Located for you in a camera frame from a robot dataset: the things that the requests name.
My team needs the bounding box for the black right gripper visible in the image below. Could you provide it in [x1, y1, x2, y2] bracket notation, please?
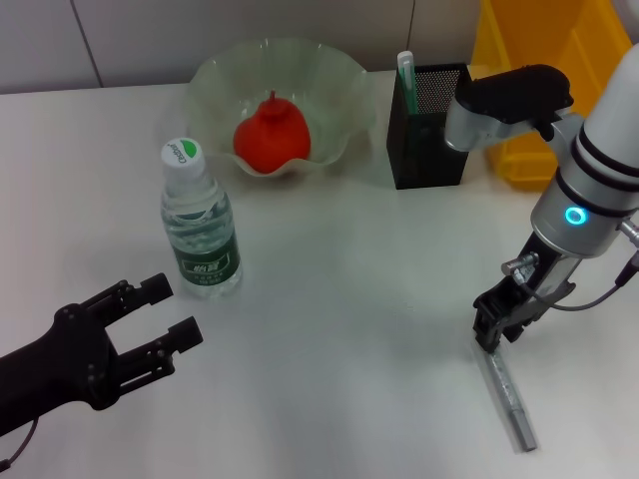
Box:
[471, 232, 583, 354]

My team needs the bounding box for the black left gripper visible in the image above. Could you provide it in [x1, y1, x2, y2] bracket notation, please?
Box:
[0, 272, 206, 436]

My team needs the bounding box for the clear green-label water bottle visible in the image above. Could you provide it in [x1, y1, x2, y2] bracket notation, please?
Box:
[160, 138, 245, 300]

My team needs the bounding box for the grey pen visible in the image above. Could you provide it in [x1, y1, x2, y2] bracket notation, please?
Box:
[475, 342, 540, 454]

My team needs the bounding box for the red pear-shaped fruit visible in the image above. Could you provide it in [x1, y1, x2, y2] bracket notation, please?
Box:
[233, 89, 314, 177]

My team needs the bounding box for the mint green utility knife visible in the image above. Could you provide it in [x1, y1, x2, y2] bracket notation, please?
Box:
[396, 50, 421, 116]

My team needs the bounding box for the black mesh pen holder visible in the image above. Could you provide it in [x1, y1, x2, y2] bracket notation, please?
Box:
[385, 62, 483, 192]

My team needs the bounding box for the pale green wavy fruit bowl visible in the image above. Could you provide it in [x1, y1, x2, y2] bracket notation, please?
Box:
[181, 35, 377, 181]

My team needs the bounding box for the yellow plastic storage bin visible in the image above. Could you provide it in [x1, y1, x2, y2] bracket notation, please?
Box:
[469, 0, 639, 193]

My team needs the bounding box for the grey right gripper cable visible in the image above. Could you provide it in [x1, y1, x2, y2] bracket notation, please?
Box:
[500, 218, 639, 312]

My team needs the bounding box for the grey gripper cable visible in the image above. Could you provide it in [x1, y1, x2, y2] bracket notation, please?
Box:
[500, 218, 639, 312]
[0, 417, 40, 469]

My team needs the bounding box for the grey left gripper cable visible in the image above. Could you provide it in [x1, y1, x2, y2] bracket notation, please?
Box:
[0, 417, 40, 469]

